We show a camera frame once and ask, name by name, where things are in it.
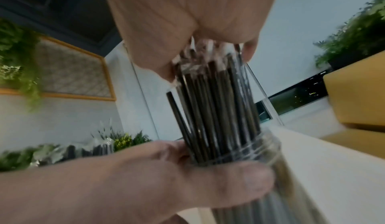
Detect person's left hand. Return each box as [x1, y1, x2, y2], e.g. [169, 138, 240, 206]
[71, 140, 275, 224]

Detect bundle of black straws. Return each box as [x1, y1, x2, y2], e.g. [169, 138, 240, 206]
[166, 37, 263, 166]

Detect dark ceiling beam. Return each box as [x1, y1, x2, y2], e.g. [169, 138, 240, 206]
[0, 0, 123, 57]

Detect dark window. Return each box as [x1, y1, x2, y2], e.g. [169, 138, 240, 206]
[255, 69, 333, 124]

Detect low green leafy plants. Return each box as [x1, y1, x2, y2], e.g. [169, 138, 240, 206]
[0, 130, 152, 172]

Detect wood framed lattice panel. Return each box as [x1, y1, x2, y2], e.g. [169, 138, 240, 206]
[0, 35, 117, 102]

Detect yellow upholstered chair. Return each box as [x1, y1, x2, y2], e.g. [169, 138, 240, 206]
[319, 51, 385, 160]

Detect clear plastic jar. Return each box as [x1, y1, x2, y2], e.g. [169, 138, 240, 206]
[183, 126, 330, 224]

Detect green potted plant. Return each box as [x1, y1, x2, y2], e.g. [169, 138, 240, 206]
[314, 0, 385, 71]

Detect person's left forearm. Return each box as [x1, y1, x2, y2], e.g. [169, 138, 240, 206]
[0, 163, 82, 224]

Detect person's right hand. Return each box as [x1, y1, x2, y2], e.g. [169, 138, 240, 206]
[101, 0, 284, 82]

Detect hanging green fern plant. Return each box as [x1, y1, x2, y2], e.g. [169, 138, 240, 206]
[0, 17, 43, 112]

